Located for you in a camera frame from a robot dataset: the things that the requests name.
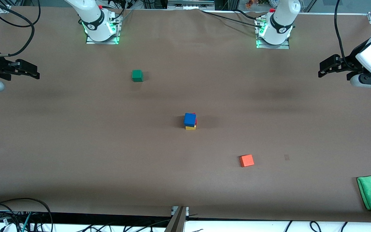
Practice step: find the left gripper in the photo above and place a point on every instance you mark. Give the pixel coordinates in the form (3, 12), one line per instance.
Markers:
(346, 64)

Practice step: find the red wooden cube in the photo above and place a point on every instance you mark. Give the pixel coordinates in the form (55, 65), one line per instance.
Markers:
(196, 121)

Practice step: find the blue wooden cube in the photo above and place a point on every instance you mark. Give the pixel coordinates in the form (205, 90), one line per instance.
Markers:
(189, 119)

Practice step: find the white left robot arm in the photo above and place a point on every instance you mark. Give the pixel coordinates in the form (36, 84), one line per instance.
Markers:
(277, 22)

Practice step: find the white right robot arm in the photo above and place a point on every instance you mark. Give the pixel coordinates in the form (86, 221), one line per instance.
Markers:
(92, 16)

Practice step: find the green wooden cube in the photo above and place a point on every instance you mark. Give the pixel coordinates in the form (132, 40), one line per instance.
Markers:
(137, 75)

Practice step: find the orange wooden cube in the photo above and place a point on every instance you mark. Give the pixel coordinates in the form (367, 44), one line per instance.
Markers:
(247, 160)

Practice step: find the brown paper table cover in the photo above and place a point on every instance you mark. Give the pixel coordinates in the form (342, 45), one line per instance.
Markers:
(140, 161)

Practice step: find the yellow wooden cube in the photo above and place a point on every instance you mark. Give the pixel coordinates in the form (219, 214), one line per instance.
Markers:
(190, 128)

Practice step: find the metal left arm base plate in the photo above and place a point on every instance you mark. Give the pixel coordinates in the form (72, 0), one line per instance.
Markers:
(272, 47)

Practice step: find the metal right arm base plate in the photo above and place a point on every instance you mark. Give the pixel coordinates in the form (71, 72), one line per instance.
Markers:
(101, 42)

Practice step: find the aluminium profile bracket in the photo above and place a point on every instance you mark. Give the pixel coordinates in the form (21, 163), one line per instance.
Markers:
(177, 222)

